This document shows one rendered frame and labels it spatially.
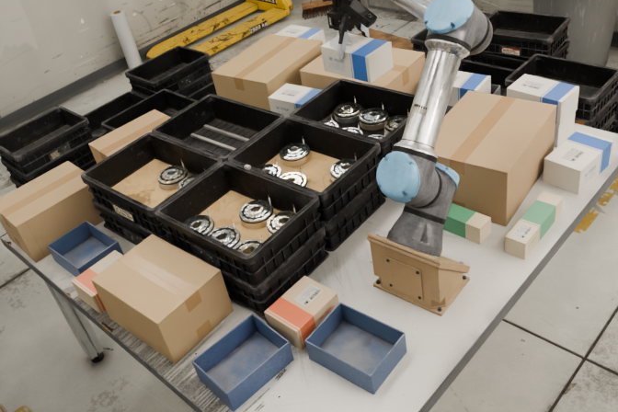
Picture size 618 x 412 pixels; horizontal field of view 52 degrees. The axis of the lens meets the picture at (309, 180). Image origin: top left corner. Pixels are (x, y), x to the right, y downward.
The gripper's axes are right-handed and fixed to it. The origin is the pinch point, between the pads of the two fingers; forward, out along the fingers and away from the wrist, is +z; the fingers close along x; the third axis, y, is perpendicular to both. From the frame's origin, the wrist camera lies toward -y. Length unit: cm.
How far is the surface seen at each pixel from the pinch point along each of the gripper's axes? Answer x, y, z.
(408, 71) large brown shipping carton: -32.8, 4.6, 23.3
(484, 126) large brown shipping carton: -8.8, -41.4, 21.7
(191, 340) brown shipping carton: 95, -15, 39
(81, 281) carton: 103, 27, 34
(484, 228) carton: 18, -57, 37
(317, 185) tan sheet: 35.3, -8.6, 28.4
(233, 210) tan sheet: 59, 6, 28
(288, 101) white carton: 6.3, 31.5, 23.1
